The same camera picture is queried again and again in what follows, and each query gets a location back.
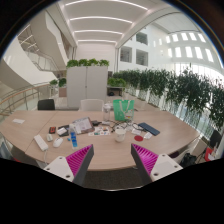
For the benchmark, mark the dark blue keyboard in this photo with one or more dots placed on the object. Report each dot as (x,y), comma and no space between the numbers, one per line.
(149,128)

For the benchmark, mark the small black pouch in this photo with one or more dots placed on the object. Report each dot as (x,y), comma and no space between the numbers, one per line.
(96,123)

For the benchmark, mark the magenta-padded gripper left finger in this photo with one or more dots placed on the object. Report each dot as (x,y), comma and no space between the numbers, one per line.
(78,160)

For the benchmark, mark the colourful sticker sheet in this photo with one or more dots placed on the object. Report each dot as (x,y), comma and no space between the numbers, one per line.
(99,132)

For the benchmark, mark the white chair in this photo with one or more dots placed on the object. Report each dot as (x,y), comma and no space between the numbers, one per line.
(91,105)

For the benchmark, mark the white paper card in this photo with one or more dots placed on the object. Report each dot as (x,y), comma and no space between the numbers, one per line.
(18,121)

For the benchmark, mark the white cabinet with plants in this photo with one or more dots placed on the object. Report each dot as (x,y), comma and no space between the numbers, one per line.
(86,85)

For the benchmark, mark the green tote bag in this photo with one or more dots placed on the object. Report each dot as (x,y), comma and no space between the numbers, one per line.
(123,110)

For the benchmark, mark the small white box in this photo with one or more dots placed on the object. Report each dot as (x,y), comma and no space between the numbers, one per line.
(62,131)

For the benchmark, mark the clear blue-label water bottle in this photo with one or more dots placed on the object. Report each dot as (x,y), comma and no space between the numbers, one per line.
(73,136)

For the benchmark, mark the glass railing with wooden handrail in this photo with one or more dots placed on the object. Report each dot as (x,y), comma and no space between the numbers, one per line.
(20,98)

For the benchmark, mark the white booklet on brown pad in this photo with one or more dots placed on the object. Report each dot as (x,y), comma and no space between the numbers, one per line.
(82,125)

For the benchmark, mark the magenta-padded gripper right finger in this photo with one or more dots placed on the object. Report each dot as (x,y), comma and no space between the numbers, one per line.
(146,159)

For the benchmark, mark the small red-black device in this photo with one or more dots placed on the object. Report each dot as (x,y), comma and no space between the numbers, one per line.
(52,130)

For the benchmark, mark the small white charger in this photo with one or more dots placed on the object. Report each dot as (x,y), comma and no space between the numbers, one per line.
(49,137)

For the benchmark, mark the row of green hedge plants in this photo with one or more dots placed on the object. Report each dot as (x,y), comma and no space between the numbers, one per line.
(173,90)

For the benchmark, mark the translucent tumbler with straw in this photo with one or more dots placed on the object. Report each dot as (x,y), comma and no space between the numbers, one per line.
(106,113)

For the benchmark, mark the planter with light green plants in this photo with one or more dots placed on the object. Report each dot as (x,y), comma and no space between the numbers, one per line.
(116,82)

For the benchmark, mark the white power strip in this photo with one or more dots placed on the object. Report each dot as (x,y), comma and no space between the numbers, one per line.
(40,142)

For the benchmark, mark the black chair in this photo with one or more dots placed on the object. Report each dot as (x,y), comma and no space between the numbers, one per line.
(46,104)

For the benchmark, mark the white paper cup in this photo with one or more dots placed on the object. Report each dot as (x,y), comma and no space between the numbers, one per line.
(120,135)

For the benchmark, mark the white paper packet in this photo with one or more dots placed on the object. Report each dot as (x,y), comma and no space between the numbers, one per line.
(147,135)

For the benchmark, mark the planter with dark green plants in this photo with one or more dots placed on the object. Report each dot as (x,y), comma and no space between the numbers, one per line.
(58,83)

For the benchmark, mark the black flat phone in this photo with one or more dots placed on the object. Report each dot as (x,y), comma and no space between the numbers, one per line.
(64,126)

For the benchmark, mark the ceiling strip lights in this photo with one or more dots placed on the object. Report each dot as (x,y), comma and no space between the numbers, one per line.
(100,19)

